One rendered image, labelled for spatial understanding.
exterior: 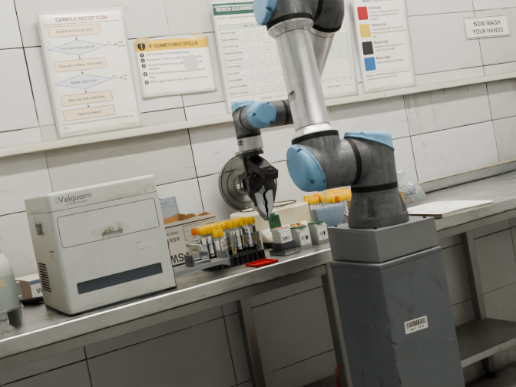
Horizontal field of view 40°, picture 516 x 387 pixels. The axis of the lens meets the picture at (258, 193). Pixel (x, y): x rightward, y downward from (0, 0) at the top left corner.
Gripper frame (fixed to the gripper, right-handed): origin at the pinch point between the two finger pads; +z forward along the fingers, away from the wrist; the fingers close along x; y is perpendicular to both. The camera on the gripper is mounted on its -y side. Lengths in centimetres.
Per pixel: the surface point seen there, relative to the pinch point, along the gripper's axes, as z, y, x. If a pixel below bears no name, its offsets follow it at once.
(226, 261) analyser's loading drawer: 8.1, -12.8, 22.1
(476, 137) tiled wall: -8, 52, -146
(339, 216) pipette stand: 5.2, -2.4, -24.0
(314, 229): 6.7, -6.6, -11.5
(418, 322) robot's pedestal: 28, -55, -4
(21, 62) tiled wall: -62, 49, 52
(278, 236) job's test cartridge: 5.6, -7.8, 1.9
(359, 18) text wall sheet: -67, 49, -88
